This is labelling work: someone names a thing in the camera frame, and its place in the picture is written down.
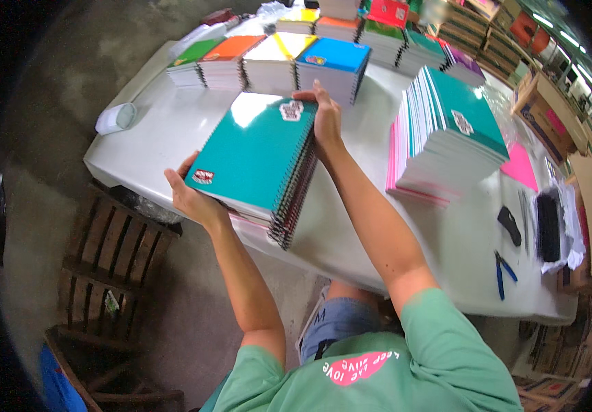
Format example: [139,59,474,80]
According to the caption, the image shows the blue plastic sheet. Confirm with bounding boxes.
[38,342,89,412]

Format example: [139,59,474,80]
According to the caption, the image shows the stack of purple notebooks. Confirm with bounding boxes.
[441,45,487,89]

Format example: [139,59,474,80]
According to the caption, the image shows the pink paper sheet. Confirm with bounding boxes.
[500,141,540,193]

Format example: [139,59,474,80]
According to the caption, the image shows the wooden chair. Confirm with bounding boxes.
[44,324,186,412]

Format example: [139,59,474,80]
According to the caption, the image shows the stack of red notebooks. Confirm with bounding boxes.
[366,0,410,30]

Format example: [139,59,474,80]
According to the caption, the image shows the bundle of black spiral coils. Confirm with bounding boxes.
[535,187,565,264]

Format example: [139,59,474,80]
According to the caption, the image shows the clear plastic bag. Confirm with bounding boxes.
[254,0,299,24]

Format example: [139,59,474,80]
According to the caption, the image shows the white plastic wrapping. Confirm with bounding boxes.
[532,178,586,275]

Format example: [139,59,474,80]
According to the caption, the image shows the wooden crate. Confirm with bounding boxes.
[58,180,184,352]

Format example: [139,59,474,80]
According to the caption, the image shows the teal spiral notebook bundle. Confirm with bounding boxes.
[184,92,320,252]

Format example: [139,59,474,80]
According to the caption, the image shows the person's legs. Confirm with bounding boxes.
[296,281,397,365]

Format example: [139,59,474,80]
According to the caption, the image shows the stack of orange notebooks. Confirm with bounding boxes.
[315,16,362,43]
[197,34,267,93]

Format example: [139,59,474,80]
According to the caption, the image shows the stack of blue notebooks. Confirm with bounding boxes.
[295,36,373,108]

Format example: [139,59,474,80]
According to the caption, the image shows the tall stack of teal notebooks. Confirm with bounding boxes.
[385,65,511,208]

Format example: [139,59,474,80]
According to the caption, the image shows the stack of yellow notebooks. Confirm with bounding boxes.
[242,32,319,96]
[276,8,321,36]

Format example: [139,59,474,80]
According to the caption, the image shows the person's left hand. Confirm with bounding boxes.
[164,151,231,228]

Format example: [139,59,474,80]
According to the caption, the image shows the open cardboard box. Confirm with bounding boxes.
[511,71,591,167]

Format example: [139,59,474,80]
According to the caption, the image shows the black hand tool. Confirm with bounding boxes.
[497,205,523,248]

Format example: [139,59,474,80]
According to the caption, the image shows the white tape roll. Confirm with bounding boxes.
[94,102,137,136]

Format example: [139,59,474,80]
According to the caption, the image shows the heap of flattened cartons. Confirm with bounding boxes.
[511,291,592,412]

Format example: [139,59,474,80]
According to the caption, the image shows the pile of cardboard cartons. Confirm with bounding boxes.
[432,0,533,87]

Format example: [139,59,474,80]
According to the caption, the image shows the stack of green notebooks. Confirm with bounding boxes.
[358,20,409,69]
[166,37,227,89]

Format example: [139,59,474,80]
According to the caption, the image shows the low stack of teal notebooks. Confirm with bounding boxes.
[397,31,449,78]

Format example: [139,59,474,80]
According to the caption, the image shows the person's body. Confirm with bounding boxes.
[200,287,525,412]

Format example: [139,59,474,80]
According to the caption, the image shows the person's right hand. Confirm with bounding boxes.
[292,79,344,156]

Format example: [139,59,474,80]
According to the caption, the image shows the blue handled pliers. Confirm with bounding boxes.
[493,250,519,302]

